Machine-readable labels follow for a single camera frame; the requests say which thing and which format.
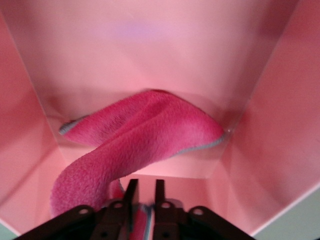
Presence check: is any pink and grey cloth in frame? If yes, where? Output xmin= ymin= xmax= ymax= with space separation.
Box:
xmin=49 ymin=89 xmax=226 ymax=240

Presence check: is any pink plastic bin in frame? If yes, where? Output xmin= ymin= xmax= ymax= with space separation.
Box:
xmin=0 ymin=0 xmax=320 ymax=238

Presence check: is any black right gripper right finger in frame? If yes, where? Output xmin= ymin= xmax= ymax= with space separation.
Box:
xmin=152 ymin=179 xmax=191 ymax=240

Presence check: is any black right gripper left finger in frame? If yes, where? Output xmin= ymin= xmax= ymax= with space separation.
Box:
xmin=92 ymin=178 xmax=139 ymax=240

